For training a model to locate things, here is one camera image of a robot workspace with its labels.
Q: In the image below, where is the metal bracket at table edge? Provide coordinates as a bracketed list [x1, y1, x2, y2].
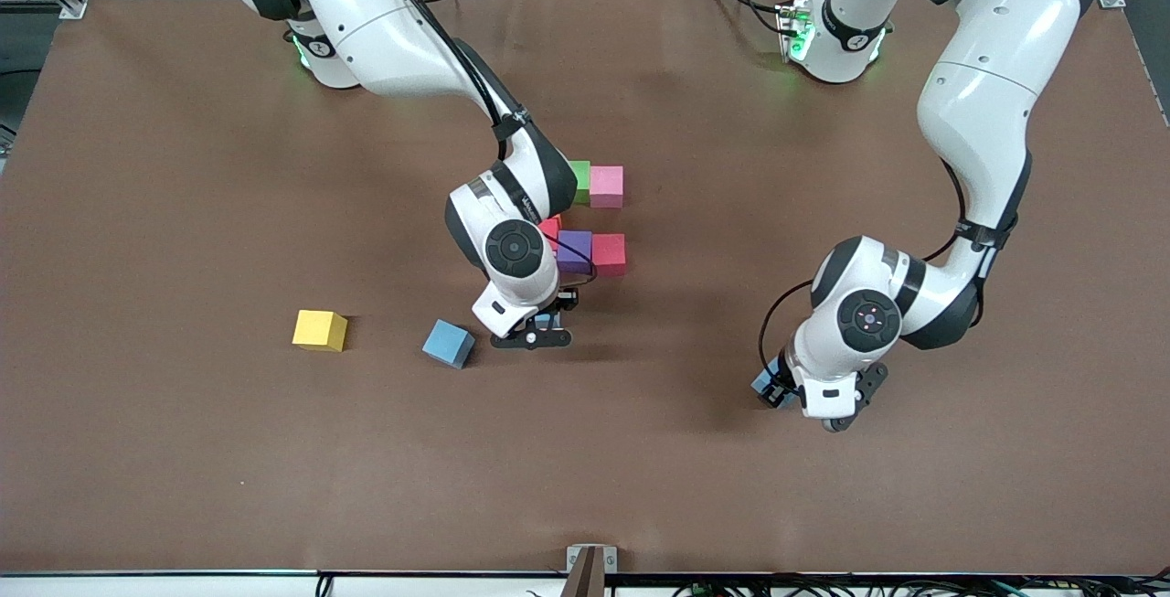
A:
[565, 544, 619, 597]

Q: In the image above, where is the pink foam block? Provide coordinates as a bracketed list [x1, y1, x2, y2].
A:
[590, 165, 625, 209]

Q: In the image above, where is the yellow foam block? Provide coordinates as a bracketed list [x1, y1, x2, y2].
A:
[292, 309, 349, 353]

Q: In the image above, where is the purple foam block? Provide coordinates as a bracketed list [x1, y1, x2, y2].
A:
[556, 230, 595, 275]

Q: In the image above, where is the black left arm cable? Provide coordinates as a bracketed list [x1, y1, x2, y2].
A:
[757, 158, 1016, 369]

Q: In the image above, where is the brown table mat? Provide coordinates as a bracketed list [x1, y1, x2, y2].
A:
[0, 0, 1170, 575]

